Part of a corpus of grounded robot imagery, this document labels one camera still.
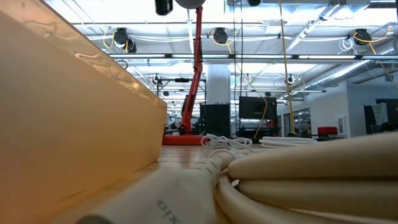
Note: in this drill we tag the small black ceiling reel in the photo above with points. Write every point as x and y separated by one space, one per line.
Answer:
156 80
290 79

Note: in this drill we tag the black perforated box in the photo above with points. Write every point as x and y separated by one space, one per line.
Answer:
216 121

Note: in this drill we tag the white building column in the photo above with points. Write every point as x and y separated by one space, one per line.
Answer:
219 84

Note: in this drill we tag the orange translucent plastic tray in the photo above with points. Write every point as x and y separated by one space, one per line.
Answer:
77 124

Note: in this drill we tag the long ceiling light bar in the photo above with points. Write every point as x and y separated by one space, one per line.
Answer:
264 56

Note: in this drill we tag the red desk lamp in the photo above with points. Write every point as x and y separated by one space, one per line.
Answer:
183 140

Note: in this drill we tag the silver ventilation duct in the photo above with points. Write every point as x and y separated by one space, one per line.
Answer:
351 70

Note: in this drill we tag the red box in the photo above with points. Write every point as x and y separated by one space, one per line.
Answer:
327 130

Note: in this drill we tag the dark room partition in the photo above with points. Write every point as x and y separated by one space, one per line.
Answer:
393 112

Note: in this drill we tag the black background screen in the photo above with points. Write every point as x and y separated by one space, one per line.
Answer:
256 107

